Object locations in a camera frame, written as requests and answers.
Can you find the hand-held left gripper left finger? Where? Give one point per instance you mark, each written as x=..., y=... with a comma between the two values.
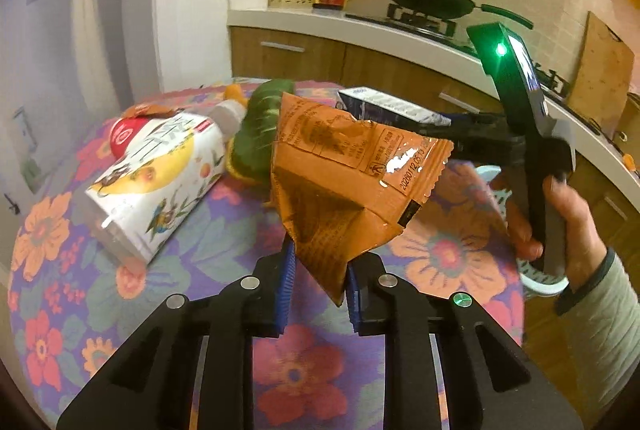
x=284, y=292

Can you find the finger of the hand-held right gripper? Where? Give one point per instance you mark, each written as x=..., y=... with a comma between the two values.
x=475, y=120
x=480, y=147

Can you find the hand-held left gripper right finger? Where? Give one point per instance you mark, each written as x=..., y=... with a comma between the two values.
x=354, y=302

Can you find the blue and white milk carton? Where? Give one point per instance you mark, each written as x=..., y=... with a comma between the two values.
x=385, y=105

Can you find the orange snack packet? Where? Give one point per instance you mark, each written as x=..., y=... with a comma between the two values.
x=330, y=175

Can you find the light blue plastic basket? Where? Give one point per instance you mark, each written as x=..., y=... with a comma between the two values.
x=542, y=282

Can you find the white floral drink bottle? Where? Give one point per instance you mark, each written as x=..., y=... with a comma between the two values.
x=160, y=180

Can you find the green snack bag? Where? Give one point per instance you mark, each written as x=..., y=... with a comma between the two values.
x=260, y=120

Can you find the person's right forearm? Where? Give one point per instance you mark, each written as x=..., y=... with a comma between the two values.
x=610, y=335

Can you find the person's right hand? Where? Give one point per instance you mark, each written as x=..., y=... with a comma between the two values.
x=580, y=235

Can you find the black burner grate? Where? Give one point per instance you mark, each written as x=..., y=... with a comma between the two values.
x=555, y=80
x=422, y=22

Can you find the wooden cutting board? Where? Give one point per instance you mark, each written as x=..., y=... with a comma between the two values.
x=600, y=70

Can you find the black glass gas hob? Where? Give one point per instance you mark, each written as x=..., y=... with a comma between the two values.
x=375, y=18

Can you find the wooden base cabinet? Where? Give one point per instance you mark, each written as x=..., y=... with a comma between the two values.
x=300, y=65

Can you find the white kitchen countertop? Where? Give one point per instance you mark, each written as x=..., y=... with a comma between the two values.
x=300, y=17

